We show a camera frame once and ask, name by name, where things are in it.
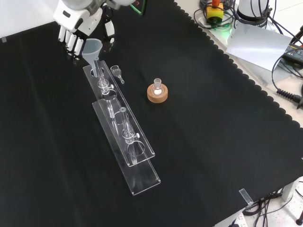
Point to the translucent white plastic funnel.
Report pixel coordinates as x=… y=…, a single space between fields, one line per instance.
x=91 y=50

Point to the black bench cloth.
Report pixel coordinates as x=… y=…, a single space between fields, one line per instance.
x=201 y=142

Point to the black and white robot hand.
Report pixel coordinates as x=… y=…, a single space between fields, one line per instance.
x=75 y=16

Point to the black power supply box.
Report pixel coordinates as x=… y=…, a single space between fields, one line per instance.
x=294 y=53

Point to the clear glass weighing funnel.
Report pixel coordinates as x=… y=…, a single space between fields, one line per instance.
x=116 y=70

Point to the white power strip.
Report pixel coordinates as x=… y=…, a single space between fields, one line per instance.
x=237 y=220

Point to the clear tape strip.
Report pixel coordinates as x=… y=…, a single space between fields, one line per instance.
x=246 y=196

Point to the grey tape piece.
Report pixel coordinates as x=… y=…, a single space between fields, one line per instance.
x=3 y=39

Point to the yellow stop button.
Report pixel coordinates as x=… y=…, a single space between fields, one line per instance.
x=214 y=13

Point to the round-bottom glass flask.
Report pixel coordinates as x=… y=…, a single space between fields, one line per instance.
x=157 y=86

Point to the pale board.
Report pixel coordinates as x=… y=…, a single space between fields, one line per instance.
x=258 y=45

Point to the clear acrylic funnel stand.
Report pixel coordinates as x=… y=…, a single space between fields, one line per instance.
x=132 y=151

